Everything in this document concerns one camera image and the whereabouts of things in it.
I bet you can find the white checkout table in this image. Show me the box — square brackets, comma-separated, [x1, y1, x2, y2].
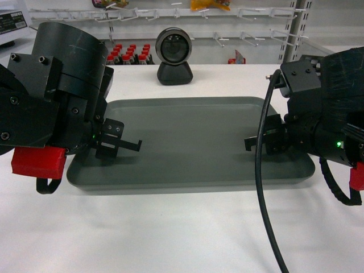
[0, 64, 364, 273]

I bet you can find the white cash register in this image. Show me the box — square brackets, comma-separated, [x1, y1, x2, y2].
[1, 10, 30, 45]

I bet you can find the black round barcode scanner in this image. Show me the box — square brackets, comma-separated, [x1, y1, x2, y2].
[155, 27, 193, 85]

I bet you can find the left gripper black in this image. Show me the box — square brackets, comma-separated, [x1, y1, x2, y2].
[95, 118, 142, 159]

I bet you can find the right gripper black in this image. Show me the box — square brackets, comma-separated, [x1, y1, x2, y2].
[244, 114, 290, 155]

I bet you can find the yellow hanging snack bag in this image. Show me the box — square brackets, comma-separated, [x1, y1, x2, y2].
[190, 0, 231, 11]

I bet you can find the grey rectangular serving tray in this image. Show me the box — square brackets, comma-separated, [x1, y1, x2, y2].
[66, 96, 316, 190]

